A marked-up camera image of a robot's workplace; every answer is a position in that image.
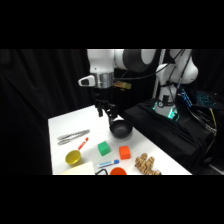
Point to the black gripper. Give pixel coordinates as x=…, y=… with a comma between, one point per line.
x=101, y=98

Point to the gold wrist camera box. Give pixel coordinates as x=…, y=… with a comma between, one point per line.
x=122, y=85

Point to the orange lid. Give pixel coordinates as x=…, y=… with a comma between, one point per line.
x=118, y=171

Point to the silver metal tongs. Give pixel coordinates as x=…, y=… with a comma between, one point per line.
x=71, y=136

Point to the green cube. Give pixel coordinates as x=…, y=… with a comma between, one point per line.
x=103, y=148

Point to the red cube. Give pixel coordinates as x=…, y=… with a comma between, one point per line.
x=124, y=152

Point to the black clip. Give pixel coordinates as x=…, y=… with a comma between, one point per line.
x=101, y=171

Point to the yellow cup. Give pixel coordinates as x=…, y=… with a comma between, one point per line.
x=73, y=157

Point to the black curtain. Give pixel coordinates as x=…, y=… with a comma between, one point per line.
x=40, y=86

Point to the backlit black keyboard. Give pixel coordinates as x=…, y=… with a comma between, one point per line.
x=207, y=99

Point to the tan ginger root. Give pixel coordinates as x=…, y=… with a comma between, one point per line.
x=146, y=164

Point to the beige paper sheet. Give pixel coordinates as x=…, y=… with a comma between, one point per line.
x=80, y=169

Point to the red marker pen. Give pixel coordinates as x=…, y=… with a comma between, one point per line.
x=83, y=143

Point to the blue and white marker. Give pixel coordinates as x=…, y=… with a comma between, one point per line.
x=108, y=163

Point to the green base light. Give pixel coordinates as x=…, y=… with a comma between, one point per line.
x=172, y=113

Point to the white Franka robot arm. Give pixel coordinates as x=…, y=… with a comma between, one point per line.
x=105, y=61

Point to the black cloth-covered robot stand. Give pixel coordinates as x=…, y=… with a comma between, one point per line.
x=166, y=133

